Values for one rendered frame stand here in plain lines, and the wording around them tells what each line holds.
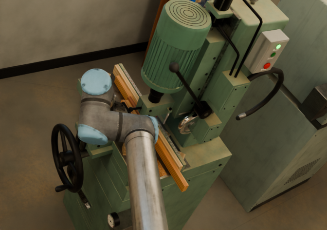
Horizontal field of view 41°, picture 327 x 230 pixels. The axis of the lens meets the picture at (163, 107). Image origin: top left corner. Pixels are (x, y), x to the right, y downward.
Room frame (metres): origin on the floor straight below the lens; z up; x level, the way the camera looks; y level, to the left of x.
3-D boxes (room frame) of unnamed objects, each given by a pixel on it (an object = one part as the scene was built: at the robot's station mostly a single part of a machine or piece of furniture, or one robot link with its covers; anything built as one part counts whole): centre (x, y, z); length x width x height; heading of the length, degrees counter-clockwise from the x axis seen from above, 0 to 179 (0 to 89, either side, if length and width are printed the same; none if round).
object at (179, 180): (1.26, 0.02, 0.92); 0.62 x 0.02 x 0.04; 47
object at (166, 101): (1.30, 0.03, 1.03); 0.14 x 0.07 x 0.09; 137
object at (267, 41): (1.43, -0.27, 1.40); 0.10 x 0.06 x 0.16; 137
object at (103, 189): (1.38, -0.03, 0.36); 0.58 x 0.45 x 0.71; 137
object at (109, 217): (0.96, 0.00, 0.65); 0.06 x 0.04 x 0.08; 47
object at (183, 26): (1.29, 0.05, 1.35); 0.18 x 0.18 x 0.31
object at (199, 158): (1.38, -0.03, 0.76); 0.57 x 0.45 x 0.09; 137
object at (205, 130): (1.32, -0.19, 1.02); 0.09 x 0.07 x 0.12; 47
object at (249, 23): (1.50, -0.15, 1.16); 0.22 x 0.22 x 0.72; 47
